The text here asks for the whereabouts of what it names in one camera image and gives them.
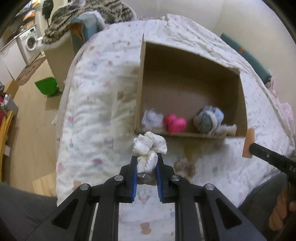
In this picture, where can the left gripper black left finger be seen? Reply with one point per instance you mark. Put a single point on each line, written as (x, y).
(91, 212)

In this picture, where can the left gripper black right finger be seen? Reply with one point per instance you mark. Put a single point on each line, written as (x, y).
(201, 212)

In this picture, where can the tall cardboard box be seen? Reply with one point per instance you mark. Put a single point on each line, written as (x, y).
(59, 60)

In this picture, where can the striped knit blanket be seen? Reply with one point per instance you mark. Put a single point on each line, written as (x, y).
(58, 32)

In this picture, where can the brown cardboard box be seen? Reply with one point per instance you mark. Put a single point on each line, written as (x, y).
(176, 81)

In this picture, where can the light blue fluffy sock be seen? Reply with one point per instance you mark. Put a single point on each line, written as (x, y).
(208, 119)

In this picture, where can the clear plastic packet white label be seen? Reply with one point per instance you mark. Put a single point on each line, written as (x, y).
(152, 120)

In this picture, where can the white cloth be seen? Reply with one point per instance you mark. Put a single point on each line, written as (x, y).
(225, 130)

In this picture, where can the person's right hand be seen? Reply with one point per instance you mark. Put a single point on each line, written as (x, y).
(279, 213)

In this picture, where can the yellow wooden chair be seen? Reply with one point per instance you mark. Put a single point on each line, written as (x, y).
(5, 126)

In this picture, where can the teal rolled mat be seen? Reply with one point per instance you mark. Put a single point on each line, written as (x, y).
(264, 75)

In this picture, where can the white lace scrunchie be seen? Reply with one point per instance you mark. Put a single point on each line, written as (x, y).
(146, 148)

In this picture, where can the pink rubber duck toy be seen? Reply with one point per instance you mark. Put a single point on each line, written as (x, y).
(175, 124)

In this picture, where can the teal cushion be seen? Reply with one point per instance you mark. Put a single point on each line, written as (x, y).
(83, 27)

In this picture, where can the white washing machine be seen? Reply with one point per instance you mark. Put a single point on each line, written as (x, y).
(28, 45)

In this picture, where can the green dustpan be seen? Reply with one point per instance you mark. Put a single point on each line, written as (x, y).
(47, 86)

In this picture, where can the orange tan sponge block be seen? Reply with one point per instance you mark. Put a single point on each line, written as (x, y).
(249, 139)

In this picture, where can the beige brown scrunchie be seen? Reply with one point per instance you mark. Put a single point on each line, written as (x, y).
(185, 169)

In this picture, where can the white kitchen cabinet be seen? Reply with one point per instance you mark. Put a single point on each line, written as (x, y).
(13, 59)

